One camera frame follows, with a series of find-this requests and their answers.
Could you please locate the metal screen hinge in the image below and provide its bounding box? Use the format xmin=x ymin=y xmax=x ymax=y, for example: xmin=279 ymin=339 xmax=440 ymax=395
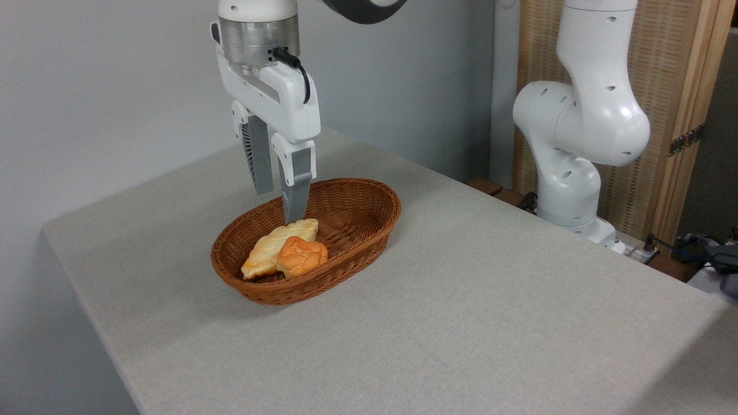
xmin=668 ymin=123 xmax=705 ymax=158

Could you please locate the brown wicker basket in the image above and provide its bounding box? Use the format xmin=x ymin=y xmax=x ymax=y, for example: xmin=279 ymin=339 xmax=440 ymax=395
xmin=210 ymin=178 xmax=402 ymax=305

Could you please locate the dark bag with cables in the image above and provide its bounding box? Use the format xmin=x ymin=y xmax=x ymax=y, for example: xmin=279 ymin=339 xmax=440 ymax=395
xmin=669 ymin=232 xmax=738 ymax=299

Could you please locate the round orange bread roll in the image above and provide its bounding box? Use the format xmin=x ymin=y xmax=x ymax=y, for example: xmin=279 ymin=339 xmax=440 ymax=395
xmin=276 ymin=236 xmax=329 ymax=279

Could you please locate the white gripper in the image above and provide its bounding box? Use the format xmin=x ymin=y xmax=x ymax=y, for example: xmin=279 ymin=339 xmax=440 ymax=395
xmin=215 ymin=45 xmax=322 ymax=225

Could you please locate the wooden woven folding screen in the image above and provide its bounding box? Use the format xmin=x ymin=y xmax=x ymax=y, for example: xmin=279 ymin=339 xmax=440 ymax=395
xmin=513 ymin=0 xmax=738 ymax=246

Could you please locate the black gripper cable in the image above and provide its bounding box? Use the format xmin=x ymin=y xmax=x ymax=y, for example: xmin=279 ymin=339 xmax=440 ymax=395
xmin=272 ymin=47 xmax=312 ymax=105

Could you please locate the long pale bread loaf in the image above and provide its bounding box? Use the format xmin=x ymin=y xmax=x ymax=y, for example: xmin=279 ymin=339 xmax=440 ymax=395
xmin=241 ymin=218 xmax=319 ymax=281

